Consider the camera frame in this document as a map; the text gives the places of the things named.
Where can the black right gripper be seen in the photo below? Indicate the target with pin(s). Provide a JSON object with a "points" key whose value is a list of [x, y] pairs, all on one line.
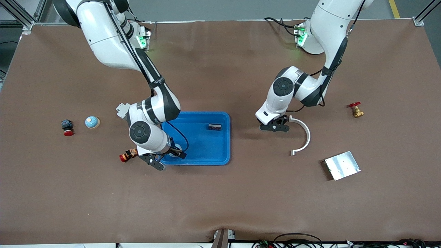
{"points": [[176, 150]]}

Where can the small black capacitor block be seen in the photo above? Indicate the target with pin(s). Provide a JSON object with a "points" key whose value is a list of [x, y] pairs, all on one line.
{"points": [[215, 127]]}

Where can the blue round bell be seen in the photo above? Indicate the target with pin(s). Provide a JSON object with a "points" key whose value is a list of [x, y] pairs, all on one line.
{"points": [[92, 122]]}

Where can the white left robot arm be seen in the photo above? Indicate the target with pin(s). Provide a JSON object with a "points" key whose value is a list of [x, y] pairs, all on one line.
{"points": [[330, 31]]}

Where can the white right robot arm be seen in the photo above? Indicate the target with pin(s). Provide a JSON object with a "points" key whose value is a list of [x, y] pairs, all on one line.
{"points": [[110, 41]]}

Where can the blue plastic tray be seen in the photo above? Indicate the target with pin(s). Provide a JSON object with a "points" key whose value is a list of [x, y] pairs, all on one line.
{"points": [[206, 148]]}

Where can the grey plastic terminal block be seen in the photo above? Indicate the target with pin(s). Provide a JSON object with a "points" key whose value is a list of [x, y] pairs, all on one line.
{"points": [[121, 109]]}

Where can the brown table cover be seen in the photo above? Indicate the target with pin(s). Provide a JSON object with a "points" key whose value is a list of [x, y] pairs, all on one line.
{"points": [[241, 199]]}

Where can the red black push button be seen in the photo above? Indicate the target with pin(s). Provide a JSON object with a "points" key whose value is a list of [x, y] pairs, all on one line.
{"points": [[67, 124]]}

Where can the square aluminium plate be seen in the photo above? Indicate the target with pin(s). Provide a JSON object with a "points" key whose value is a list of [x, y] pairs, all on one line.
{"points": [[342, 166]]}

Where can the red yellow button switch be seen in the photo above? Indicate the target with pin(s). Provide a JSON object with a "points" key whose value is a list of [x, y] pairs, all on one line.
{"points": [[125, 156]]}

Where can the metal table edge bracket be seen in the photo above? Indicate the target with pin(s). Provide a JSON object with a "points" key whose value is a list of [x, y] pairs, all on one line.
{"points": [[222, 239]]}

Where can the aluminium frame profile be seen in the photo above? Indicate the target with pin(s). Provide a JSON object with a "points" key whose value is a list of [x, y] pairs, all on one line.
{"points": [[26, 19], [422, 17]]}

